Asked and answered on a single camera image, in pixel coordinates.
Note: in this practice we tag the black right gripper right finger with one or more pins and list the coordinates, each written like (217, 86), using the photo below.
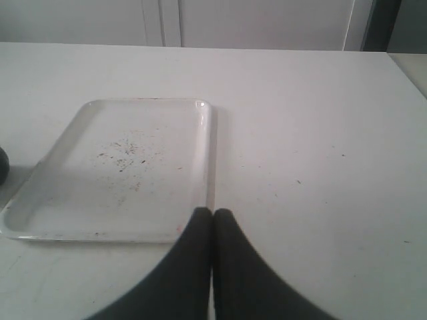
(244, 286)

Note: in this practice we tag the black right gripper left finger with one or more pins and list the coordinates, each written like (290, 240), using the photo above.
(178, 287)

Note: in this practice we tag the dark soy sauce bottle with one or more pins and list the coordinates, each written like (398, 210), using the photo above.
(4, 166)

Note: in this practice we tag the white rectangular plastic tray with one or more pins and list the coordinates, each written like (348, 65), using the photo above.
(123, 171)

